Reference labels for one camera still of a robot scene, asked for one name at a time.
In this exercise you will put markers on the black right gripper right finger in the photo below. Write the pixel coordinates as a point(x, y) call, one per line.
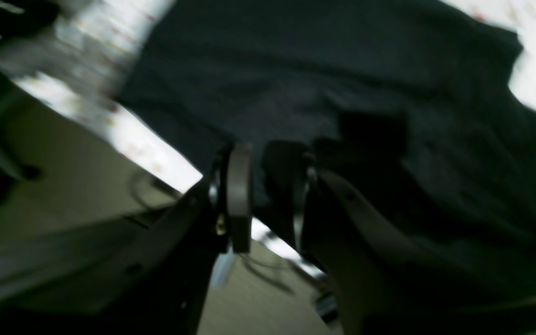
point(384, 283)

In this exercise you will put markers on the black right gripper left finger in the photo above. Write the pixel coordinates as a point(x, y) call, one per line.
point(121, 277)

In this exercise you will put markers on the black T-shirt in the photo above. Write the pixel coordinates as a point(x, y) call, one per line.
point(407, 99)

